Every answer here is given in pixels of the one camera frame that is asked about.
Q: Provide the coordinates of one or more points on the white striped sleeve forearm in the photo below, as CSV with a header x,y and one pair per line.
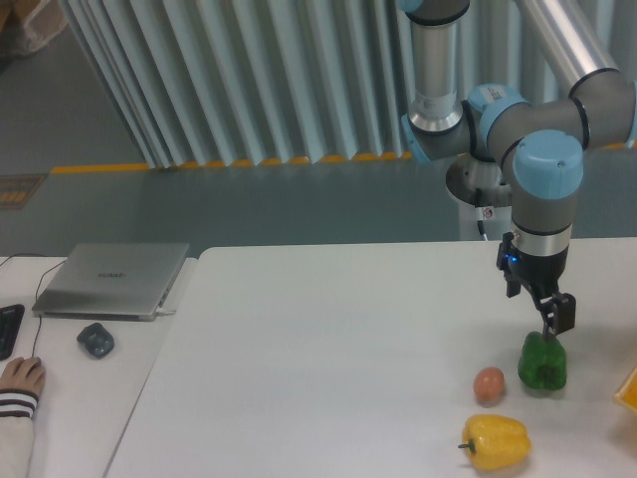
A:
x,y
17,431

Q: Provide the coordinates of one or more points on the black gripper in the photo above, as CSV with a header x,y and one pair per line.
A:
x,y
539,275

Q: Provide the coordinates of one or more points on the cardboard box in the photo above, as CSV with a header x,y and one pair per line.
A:
x,y
29,26

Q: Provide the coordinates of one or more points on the black earbuds case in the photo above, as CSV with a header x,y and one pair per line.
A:
x,y
96,340

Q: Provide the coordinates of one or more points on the grey folding partition screen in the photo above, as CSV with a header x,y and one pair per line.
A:
x,y
291,81

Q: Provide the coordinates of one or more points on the silver closed laptop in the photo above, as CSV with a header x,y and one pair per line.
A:
x,y
113,281

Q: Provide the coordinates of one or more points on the green bell pepper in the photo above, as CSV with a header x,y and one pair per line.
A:
x,y
543,363

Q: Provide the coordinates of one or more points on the yellow bell pepper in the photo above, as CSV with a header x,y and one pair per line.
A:
x,y
494,442

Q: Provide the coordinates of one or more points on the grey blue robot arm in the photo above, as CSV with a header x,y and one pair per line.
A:
x,y
538,150

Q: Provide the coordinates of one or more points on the person's hand on mouse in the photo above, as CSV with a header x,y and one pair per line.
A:
x,y
26,375

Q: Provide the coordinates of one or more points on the brown egg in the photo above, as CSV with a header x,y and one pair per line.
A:
x,y
489,384

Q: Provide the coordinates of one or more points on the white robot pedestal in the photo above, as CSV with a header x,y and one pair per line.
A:
x,y
487,223

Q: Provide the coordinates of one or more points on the black keyboard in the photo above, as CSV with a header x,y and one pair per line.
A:
x,y
10,324

